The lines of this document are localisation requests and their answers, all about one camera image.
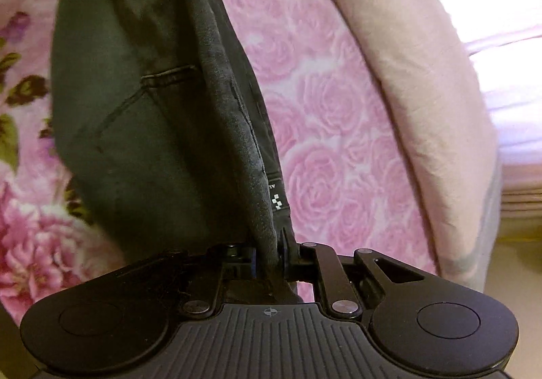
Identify pink floral blanket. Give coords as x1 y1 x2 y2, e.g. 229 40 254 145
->
0 0 130 322

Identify beige pillow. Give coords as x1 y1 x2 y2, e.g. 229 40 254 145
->
292 0 505 294

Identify dark grey jeans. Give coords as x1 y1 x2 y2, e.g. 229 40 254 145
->
50 0 305 308

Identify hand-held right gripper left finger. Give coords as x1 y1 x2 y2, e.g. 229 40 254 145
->
140 242 260 318

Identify pink curtain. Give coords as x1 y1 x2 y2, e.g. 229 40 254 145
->
423 0 542 236

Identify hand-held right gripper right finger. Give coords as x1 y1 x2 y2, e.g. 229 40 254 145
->
277 231 428 319

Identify pink rose bed sheet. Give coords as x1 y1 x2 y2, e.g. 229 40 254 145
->
197 0 438 304

